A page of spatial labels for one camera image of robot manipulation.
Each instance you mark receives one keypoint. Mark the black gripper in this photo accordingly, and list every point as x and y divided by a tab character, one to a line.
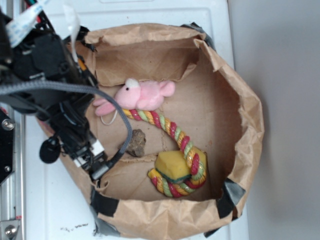
68	120

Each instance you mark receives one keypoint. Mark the black round suction pad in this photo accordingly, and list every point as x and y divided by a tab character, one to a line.
50	150

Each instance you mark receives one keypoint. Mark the brown paper-lined cardboard box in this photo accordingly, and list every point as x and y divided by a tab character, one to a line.
214	108

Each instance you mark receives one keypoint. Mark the brown grey rock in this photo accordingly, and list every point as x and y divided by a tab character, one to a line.
136	147

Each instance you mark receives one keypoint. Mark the red yellow green rope toy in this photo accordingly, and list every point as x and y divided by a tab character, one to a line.
195	158

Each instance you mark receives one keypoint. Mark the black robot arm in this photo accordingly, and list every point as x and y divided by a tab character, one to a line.
39	76

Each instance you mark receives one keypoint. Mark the yellow green sponge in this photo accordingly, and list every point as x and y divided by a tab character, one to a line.
172	166

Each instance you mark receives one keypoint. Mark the black metal corner bracket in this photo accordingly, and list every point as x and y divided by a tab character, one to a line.
7	126

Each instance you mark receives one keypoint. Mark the white plastic tray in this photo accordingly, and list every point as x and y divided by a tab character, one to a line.
54	208

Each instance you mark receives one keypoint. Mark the pink plush bunny toy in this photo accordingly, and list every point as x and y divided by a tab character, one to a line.
146	95

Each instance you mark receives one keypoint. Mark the silver aluminium frame rail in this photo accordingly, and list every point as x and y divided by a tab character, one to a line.
12	191

